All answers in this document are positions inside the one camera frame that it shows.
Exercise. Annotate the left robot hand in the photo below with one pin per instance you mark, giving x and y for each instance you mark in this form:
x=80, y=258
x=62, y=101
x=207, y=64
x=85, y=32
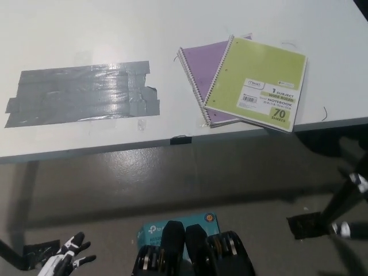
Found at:
x=64, y=254

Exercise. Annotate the clear tape piece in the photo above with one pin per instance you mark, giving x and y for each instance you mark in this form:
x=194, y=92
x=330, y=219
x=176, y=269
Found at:
x=204, y=125
x=141, y=125

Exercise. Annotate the black tape strip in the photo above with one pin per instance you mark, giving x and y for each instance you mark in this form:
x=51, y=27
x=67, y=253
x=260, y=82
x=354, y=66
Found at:
x=181, y=140

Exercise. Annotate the purple spiral notebook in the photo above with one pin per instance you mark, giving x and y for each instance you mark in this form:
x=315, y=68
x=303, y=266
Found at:
x=201, y=66

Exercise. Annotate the teal router box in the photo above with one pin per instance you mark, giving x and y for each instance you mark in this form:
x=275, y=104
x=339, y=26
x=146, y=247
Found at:
x=195, y=222

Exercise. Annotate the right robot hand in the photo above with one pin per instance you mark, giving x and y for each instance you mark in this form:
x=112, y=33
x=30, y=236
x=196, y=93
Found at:
x=359, y=227

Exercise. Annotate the green spiral notebook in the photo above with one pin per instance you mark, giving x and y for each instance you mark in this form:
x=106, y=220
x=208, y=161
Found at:
x=253, y=66

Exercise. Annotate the black table leg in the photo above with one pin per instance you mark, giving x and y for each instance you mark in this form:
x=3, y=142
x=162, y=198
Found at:
x=339, y=195
x=13, y=249

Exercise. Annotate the grey duct tape patch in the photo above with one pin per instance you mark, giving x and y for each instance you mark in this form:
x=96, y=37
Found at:
x=80, y=95

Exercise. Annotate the black floor tape patch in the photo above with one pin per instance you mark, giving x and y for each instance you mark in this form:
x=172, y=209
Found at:
x=40, y=253
x=307, y=227

